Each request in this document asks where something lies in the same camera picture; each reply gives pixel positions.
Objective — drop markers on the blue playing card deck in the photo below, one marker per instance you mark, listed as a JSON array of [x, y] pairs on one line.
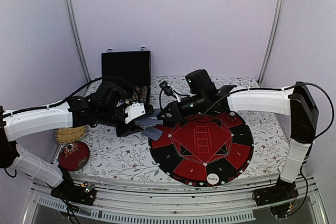
[[149, 120]]

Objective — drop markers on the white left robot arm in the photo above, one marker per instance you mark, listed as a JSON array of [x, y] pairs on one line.
[[109, 105]]

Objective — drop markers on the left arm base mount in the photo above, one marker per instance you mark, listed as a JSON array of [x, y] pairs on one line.
[[84, 193]]

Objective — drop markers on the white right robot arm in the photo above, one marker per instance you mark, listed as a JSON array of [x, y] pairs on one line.
[[293, 101]]

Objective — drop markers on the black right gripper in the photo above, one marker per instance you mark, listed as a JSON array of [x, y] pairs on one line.
[[177, 112]]

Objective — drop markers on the round red black poker mat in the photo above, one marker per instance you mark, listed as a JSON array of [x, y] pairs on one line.
[[189, 151]]

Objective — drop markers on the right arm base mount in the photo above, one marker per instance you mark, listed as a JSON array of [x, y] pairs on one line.
[[283, 195]]

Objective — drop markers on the white blue dealer button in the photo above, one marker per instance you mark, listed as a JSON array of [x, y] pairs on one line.
[[212, 178]]

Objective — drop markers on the black poker chip case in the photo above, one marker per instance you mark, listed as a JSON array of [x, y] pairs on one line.
[[131, 66]]

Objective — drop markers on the red floral round cushion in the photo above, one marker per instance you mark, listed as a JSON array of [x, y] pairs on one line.
[[74, 156]]

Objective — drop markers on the floral white tablecloth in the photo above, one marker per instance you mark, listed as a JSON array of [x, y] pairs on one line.
[[129, 158]]

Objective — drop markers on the far right chip row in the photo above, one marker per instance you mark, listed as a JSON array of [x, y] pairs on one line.
[[143, 97]]

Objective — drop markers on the red black small chip stack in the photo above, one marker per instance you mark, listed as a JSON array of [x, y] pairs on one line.
[[232, 116]]

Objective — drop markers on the aluminium frame post left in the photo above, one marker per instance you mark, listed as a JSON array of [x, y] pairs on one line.
[[76, 39]]

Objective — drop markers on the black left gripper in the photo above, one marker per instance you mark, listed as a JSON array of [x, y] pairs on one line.
[[122, 132]]

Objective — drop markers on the face-down card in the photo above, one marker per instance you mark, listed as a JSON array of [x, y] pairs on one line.
[[152, 132]]

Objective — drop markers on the woven bamboo tray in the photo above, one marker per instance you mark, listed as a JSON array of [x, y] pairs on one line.
[[69, 135]]

